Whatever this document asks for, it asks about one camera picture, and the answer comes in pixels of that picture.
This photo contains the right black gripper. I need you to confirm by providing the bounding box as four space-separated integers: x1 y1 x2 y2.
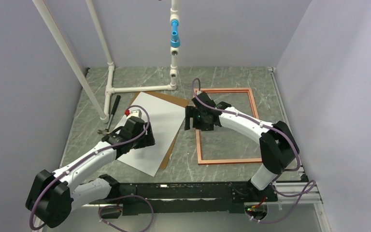
184 106 214 131

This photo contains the orange wooden picture frame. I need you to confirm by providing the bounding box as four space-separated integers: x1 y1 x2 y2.
195 87 262 165

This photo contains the brown backing board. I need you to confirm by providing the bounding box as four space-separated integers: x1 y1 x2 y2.
129 91 191 170

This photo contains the white photo sheet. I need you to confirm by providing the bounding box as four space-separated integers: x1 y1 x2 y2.
113 92 186 177

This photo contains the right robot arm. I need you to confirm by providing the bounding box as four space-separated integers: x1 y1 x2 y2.
185 92 300 201

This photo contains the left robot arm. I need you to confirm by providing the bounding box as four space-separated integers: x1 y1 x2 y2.
25 114 156 231

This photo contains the white PVC pipe stand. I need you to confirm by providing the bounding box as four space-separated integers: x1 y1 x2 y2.
33 0 180 123

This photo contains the blue pipe fitting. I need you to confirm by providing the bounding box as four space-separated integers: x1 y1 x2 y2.
170 19 181 48

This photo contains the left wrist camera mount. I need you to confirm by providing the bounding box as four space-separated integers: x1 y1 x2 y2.
124 109 142 119

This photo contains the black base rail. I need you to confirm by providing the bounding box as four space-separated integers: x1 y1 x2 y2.
92 181 278 216

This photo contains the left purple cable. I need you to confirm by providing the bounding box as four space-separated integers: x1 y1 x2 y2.
29 105 156 232

